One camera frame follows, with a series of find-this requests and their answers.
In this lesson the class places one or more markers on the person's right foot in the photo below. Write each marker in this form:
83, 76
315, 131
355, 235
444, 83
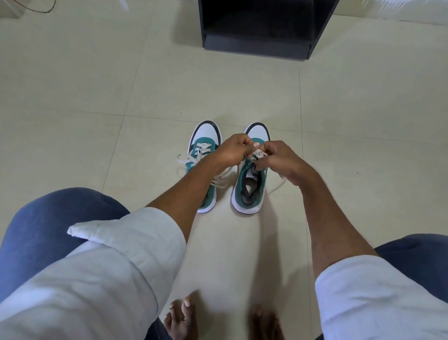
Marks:
266, 324

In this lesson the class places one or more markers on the person's left thumb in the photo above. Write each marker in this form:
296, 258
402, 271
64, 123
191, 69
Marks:
253, 144

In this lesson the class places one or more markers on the person's foot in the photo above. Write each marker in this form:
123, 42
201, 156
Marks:
266, 324
181, 320

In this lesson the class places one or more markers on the black open cabinet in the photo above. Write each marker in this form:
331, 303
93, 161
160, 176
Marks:
262, 31

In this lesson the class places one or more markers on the blue jeans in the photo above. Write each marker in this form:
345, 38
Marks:
42, 224

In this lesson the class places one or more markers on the teal and white sneaker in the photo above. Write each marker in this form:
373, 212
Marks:
204, 135
258, 132

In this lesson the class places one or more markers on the person's left forearm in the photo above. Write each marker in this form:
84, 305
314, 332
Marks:
189, 191

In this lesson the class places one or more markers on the person's right thumb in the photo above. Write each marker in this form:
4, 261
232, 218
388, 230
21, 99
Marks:
271, 146

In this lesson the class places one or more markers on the white shoelace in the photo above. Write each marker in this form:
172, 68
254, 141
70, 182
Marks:
196, 151
259, 153

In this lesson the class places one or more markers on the white shirt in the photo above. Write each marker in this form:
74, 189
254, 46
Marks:
115, 266

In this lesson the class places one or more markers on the person's right forearm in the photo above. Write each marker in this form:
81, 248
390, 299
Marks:
330, 224

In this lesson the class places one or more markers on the person's right hand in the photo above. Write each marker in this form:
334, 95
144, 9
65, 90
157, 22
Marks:
285, 163

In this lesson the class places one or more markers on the person's left foot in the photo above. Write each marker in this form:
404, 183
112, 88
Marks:
181, 320

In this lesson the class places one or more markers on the person's left hand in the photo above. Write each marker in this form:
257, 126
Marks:
233, 150

